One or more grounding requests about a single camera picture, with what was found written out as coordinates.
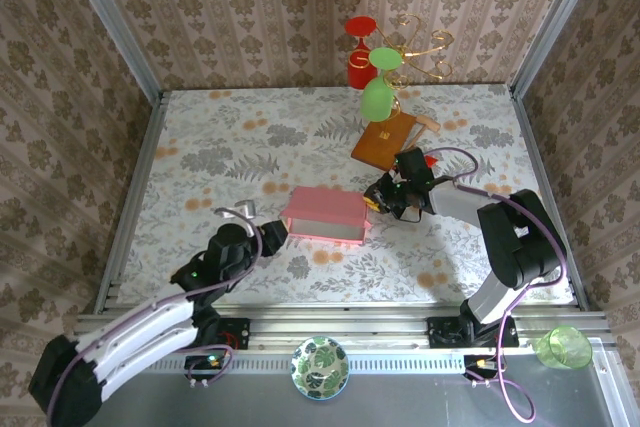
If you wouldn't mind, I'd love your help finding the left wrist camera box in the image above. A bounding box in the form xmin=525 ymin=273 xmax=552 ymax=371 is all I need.
xmin=215 ymin=199 xmax=258 ymax=237

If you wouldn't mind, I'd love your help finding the gold wire glass rack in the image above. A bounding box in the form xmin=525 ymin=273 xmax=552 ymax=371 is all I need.
xmin=355 ymin=13 xmax=455 ymax=113

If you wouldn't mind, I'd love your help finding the small black circuit board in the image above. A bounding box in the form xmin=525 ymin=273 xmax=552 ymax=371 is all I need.
xmin=463 ymin=354 xmax=506 ymax=382
xmin=184 ymin=354 xmax=230 ymax=382

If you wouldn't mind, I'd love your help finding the small wooden mallet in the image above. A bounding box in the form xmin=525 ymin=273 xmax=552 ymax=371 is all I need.
xmin=399 ymin=114 xmax=442 ymax=156

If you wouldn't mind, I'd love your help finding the brown wooden board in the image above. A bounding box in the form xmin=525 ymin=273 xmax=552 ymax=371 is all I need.
xmin=351 ymin=111 xmax=420 ymax=172

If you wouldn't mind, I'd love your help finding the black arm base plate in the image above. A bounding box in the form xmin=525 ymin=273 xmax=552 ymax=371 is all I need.
xmin=192 ymin=317 xmax=251 ymax=351
xmin=427 ymin=315 xmax=519 ymax=348

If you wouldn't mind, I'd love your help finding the pink paper box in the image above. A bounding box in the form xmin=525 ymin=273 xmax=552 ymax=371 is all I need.
xmin=278 ymin=185 xmax=374 ymax=248

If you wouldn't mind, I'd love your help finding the green transparent cup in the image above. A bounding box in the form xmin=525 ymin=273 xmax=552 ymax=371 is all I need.
xmin=535 ymin=325 xmax=594 ymax=371

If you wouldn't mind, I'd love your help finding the aluminium frame post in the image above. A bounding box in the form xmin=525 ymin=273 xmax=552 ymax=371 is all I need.
xmin=509 ymin=0 xmax=609 ymax=98
xmin=55 ymin=0 xmax=164 ymax=103

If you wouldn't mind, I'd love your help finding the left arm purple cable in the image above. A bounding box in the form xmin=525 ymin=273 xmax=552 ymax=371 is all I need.
xmin=45 ymin=209 xmax=264 ymax=427

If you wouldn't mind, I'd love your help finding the aluminium front rail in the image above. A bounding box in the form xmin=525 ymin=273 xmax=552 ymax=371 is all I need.
xmin=69 ymin=310 xmax=614 ymax=352

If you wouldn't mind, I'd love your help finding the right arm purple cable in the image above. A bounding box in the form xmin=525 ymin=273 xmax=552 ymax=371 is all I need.
xmin=429 ymin=146 xmax=569 ymax=423

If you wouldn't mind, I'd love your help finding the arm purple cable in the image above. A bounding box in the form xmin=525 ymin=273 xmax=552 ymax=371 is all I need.
xmin=45 ymin=209 xmax=264 ymax=427
xmin=429 ymin=146 xmax=569 ymax=423

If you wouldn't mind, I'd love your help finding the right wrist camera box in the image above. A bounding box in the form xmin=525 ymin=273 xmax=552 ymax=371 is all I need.
xmin=394 ymin=147 xmax=435 ymax=184

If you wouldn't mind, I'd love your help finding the aluminium table side rail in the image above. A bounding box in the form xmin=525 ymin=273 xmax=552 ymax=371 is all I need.
xmin=509 ymin=86 xmax=591 ymax=311
xmin=94 ymin=91 xmax=166 ymax=316

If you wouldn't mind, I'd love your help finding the grey slotted cable duct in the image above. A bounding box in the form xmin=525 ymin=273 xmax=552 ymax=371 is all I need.
xmin=144 ymin=352 xmax=539 ymax=374

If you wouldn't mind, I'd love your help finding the green wine glass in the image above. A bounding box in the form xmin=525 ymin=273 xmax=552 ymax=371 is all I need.
xmin=360 ymin=46 xmax=403 ymax=123

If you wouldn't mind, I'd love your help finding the red wine glass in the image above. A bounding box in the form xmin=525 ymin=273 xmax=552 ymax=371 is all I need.
xmin=344 ymin=16 xmax=377 ymax=92

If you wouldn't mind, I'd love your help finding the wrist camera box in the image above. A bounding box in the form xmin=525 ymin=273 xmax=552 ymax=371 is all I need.
xmin=215 ymin=199 xmax=258 ymax=237
xmin=394 ymin=147 xmax=435 ymax=184

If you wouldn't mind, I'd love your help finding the leaf pattern bowl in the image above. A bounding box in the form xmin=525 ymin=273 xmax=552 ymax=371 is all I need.
xmin=291 ymin=336 xmax=350 ymax=402

